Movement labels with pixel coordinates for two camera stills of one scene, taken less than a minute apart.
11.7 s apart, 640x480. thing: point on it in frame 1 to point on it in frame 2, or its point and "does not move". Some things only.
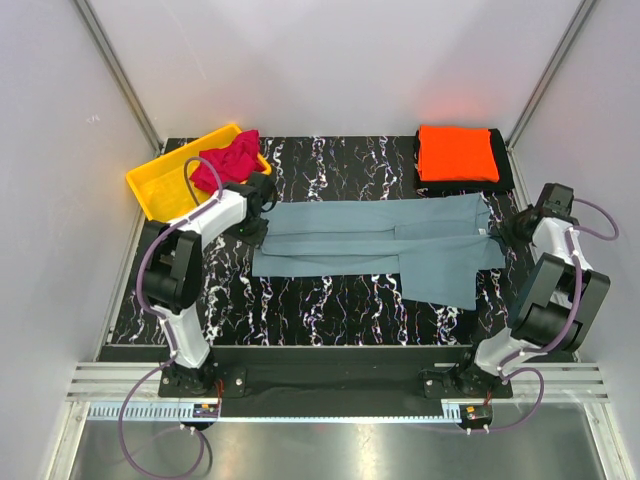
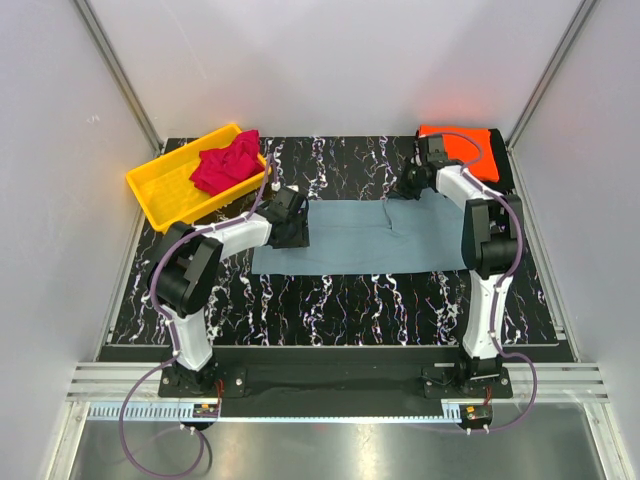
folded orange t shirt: (456, 154) does not move
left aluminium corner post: (119, 73) does not move
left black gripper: (253, 241) to (301, 240)
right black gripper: (505, 230) to (402, 189)
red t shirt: (234, 163) does not move
